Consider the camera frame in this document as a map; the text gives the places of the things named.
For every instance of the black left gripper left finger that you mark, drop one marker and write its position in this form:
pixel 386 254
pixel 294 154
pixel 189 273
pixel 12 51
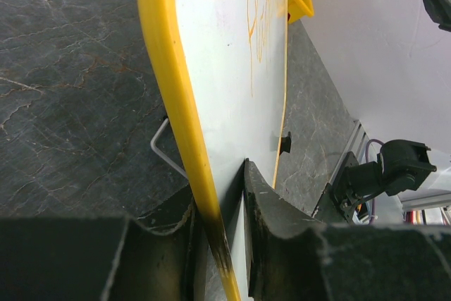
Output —
pixel 158 256

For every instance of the white wire whiteboard stand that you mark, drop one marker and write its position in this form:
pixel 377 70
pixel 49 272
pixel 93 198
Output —
pixel 159 146

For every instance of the aluminium frame rail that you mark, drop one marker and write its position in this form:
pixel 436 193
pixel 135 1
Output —
pixel 355 144

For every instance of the yellow plastic fruit tray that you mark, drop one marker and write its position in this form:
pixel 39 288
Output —
pixel 298 9

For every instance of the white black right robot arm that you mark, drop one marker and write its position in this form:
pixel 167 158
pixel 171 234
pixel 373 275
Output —
pixel 400 165

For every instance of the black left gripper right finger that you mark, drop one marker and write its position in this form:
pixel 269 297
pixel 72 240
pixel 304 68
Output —
pixel 291 256

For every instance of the yellow framed whiteboard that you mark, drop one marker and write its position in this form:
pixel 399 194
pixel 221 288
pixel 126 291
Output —
pixel 221 68

